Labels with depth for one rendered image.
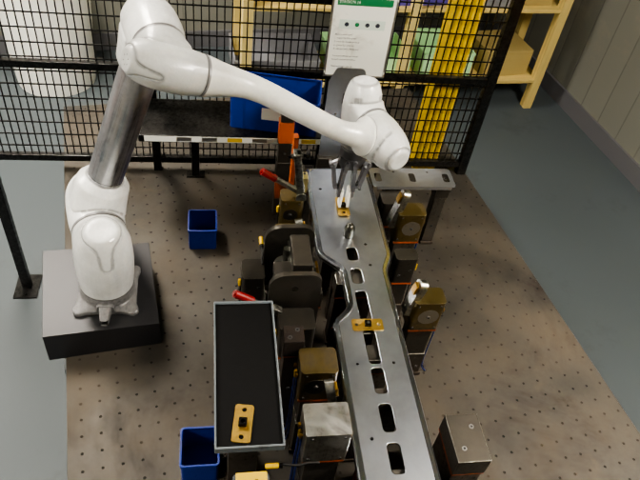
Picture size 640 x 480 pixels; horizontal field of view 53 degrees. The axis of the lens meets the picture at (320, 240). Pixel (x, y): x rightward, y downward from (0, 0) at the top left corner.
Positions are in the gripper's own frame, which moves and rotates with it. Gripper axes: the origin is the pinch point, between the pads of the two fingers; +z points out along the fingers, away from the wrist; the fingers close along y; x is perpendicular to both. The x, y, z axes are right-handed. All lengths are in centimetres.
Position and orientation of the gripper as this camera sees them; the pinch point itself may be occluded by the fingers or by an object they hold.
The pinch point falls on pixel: (344, 196)
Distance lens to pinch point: 200.4
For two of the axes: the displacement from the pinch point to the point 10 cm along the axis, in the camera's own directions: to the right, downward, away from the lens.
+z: -1.2, 7.0, 7.0
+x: -1.2, -7.1, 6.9
